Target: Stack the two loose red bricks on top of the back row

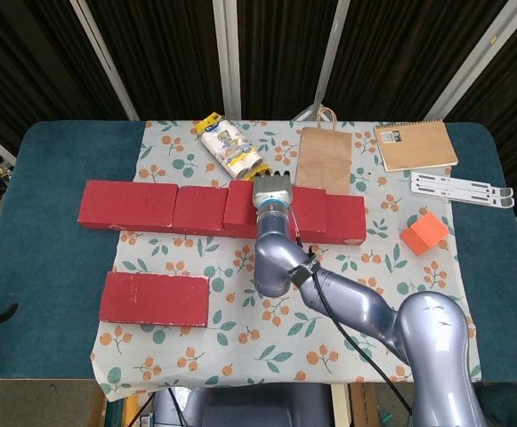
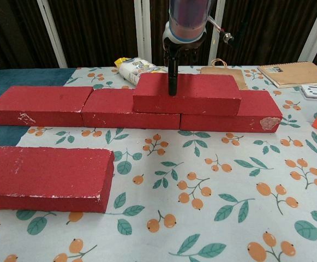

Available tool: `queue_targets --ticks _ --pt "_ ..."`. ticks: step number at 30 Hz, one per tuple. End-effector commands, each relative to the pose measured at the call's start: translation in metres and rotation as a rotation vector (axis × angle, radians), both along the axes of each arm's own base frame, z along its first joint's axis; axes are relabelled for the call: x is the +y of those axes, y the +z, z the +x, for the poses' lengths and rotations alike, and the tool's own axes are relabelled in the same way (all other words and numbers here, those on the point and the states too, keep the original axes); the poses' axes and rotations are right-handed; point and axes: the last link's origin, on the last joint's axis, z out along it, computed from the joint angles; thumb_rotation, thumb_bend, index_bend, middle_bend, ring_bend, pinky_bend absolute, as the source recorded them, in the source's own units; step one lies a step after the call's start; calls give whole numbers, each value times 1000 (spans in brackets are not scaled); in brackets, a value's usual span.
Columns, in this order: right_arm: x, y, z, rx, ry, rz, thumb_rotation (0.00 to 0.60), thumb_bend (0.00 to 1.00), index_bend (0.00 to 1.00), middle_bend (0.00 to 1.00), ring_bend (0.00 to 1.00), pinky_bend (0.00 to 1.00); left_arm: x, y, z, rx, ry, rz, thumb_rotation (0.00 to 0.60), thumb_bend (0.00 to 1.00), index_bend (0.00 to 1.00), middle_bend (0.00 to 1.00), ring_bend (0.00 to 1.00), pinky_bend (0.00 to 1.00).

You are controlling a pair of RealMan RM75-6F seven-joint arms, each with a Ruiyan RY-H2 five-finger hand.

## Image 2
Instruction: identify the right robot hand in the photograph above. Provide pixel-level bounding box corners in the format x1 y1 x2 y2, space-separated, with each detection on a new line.
162 21 207 96

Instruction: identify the pack of bag rolls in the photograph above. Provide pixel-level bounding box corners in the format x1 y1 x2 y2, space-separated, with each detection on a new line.
113 56 168 87

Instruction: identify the brown paper bag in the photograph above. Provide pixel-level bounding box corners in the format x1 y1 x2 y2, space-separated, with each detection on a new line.
200 58 249 91

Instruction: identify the floral print tablecloth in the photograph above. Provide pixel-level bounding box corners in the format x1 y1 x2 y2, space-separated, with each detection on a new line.
0 64 317 262

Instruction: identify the brown spiral notebook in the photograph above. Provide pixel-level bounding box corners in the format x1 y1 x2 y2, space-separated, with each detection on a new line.
257 61 317 88

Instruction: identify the white partition post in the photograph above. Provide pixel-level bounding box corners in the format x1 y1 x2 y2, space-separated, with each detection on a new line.
301 0 317 64
134 0 152 65
209 0 227 62
37 0 68 68

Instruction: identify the right arm cable plug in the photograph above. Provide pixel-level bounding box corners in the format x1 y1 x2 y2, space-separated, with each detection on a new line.
208 15 235 44

